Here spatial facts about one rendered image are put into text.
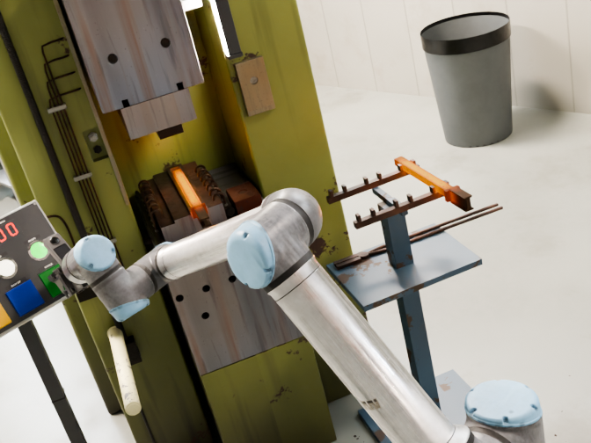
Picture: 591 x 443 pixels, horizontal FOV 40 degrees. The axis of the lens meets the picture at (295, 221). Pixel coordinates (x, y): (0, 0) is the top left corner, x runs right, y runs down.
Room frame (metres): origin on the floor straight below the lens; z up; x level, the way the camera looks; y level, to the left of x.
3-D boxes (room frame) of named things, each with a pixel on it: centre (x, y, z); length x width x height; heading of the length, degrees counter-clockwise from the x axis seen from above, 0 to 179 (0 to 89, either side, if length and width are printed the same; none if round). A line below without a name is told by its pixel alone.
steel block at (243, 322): (2.47, 0.29, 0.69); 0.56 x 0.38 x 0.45; 12
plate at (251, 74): (2.44, 0.02, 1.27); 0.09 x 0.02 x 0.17; 102
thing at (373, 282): (2.20, -0.29, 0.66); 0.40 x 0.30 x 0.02; 104
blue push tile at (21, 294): (1.95, 0.75, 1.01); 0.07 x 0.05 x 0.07; 127
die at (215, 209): (2.45, 0.34, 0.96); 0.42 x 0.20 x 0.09; 12
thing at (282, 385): (2.47, 0.29, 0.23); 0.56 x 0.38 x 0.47; 12
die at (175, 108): (2.45, 0.34, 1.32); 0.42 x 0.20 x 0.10; 12
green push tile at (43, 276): (2.01, 0.68, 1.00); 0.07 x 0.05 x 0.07; 127
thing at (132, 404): (2.09, 0.62, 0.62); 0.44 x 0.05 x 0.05; 12
